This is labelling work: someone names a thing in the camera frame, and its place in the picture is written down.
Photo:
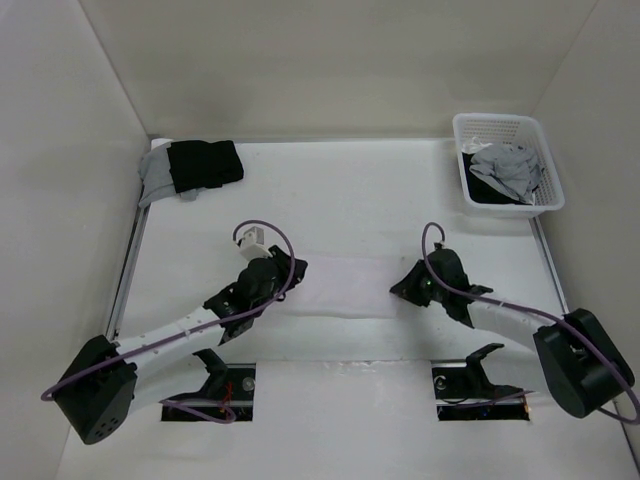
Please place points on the black garment in basket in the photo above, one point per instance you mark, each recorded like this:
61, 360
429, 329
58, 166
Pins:
480, 191

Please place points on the folded grey tank top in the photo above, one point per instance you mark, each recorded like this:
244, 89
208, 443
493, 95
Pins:
157, 182

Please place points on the white tank top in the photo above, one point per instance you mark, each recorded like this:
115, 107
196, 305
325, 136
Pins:
346, 287

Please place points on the white garment in basket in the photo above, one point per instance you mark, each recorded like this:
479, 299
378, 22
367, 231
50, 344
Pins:
473, 145

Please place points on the white plastic basket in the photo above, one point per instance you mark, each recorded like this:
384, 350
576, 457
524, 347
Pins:
518, 131

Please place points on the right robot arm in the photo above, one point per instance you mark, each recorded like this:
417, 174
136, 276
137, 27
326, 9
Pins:
575, 359

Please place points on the folded black tank top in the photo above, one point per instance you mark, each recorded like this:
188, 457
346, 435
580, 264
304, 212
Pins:
197, 164

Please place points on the grey tank top in basket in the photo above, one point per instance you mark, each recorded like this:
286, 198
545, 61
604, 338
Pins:
514, 171

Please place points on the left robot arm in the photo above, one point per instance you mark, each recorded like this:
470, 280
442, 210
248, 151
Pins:
108, 379

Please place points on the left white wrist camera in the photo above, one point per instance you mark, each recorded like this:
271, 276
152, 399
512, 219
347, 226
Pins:
252, 244

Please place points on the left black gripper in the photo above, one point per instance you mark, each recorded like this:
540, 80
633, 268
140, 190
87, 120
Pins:
284, 263

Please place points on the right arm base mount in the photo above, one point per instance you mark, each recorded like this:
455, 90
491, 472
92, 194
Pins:
463, 391

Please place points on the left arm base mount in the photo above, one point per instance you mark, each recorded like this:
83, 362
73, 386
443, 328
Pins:
226, 392

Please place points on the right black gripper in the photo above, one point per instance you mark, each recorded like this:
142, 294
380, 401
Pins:
407, 287

